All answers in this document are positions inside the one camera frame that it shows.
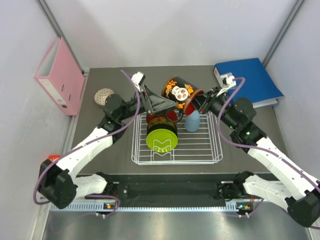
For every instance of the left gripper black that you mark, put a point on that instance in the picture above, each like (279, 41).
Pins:
(153, 103)

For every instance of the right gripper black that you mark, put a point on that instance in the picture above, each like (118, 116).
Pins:
(199, 100)

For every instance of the black skull mug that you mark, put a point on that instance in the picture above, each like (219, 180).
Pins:
(182, 93)

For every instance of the patterned small bowl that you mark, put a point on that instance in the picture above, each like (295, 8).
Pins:
(101, 96)

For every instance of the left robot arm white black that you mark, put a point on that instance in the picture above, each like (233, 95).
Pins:
(58, 180)

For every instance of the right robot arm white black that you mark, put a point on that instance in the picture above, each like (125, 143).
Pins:
(298, 192)

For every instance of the red floral bowl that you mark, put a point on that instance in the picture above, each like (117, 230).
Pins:
(171, 115)

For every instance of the black gold plate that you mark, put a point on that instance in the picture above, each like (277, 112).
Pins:
(161, 123)

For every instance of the light blue cup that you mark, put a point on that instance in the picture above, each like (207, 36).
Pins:
(192, 122)

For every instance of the lime green plate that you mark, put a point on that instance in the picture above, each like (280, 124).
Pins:
(162, 140)

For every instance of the blue binder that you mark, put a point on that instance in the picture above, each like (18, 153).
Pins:
(259, 88)

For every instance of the pink binder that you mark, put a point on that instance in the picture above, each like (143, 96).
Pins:
(61, 78)

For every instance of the red emergency button box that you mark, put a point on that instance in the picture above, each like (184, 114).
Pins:
(53, 157)

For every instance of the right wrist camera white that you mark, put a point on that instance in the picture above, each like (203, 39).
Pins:
(227, 80)

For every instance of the white wire dish rack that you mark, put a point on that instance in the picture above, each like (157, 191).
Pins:
(202, 147)

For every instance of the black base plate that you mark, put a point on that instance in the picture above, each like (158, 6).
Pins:
(173, 190)

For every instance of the slotted cable duct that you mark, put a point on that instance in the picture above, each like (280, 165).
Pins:
(104, 207)

